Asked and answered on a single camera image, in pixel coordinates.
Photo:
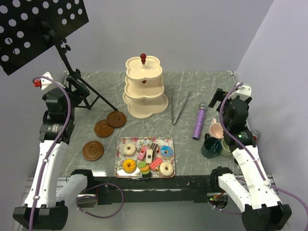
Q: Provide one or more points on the brown wooden saucer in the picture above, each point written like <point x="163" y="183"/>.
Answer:
<point x="93" y="150"/>
<point x="102" y="129"/>
<point x="116" y="119"/>

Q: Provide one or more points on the cream three-tier cake stand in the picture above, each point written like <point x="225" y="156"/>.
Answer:
<point x="144" y="87"/>

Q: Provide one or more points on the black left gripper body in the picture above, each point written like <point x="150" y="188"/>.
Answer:
<point x="77" y="95"/>

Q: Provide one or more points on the stacked colourful macarons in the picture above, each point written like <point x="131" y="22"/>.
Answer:
<point x="144" y="169"/>

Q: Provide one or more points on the floral serving tray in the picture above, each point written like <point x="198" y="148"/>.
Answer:
<point x="139" y="142"/>

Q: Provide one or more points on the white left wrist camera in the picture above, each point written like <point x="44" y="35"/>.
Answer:
<point x="47" y="83"/>

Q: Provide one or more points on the pink cake slice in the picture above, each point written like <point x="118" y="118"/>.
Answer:
<point x="142" y="153"/>

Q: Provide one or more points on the black perforated music stand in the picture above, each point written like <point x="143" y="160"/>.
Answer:
<point x="28" y="28"/>

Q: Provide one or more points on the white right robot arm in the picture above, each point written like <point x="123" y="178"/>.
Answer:
<point x="261" y="208"/>

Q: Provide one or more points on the red striped cake slice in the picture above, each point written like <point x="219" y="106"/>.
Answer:
<point x="156" y="163"/>

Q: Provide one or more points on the white cake slice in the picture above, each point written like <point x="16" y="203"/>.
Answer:
<point x="149" y="156"/>

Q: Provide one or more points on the light green cup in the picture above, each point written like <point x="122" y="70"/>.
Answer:
<point x="225" y="149"/>

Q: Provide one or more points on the dark green mug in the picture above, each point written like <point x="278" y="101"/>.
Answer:
<point x="211" y="147"/>

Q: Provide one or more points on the red glitter microphone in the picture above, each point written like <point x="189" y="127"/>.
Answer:
<point x="256" y="134"/>

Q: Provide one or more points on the white glazed donut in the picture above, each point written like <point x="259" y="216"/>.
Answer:
<point x="129" y="149"/>

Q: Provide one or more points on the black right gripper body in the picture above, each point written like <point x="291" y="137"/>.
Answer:
<point x="225" y="119"/>

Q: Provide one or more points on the yellow glazed donut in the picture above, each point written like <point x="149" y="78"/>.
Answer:
<point x="129" y="166"/>

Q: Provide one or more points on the purple glitter microphone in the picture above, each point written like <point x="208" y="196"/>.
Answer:
<point x="199" y="121"/>

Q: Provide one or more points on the blue glazed donut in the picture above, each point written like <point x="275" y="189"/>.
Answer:
<point x="166" y="152"/>

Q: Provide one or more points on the pink cup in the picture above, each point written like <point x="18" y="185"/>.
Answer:
<point x="216" y="130"/>

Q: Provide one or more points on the chocolate cake slice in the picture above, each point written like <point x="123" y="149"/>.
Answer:
<point x="154" y="147"/>

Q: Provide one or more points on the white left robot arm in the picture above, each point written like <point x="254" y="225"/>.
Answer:
<point x="45" y="207"/>

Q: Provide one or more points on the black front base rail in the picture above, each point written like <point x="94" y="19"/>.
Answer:
<point x="194" y="188"/>

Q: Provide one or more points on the cream glazed donut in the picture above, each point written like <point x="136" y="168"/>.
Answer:
<point x="166" y="169"/>

